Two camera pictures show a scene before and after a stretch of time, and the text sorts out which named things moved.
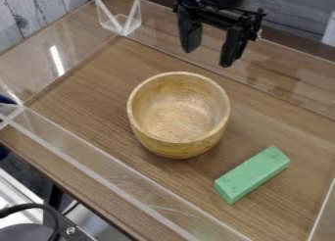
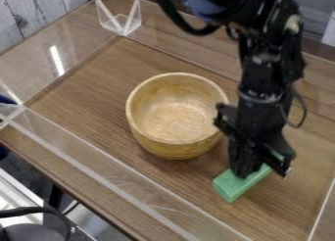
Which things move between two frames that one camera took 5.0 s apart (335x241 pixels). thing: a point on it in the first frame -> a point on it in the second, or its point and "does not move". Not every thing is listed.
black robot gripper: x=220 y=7 -> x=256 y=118
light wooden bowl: x=177 y=112 does not move
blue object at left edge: x=5 y=99 does not move
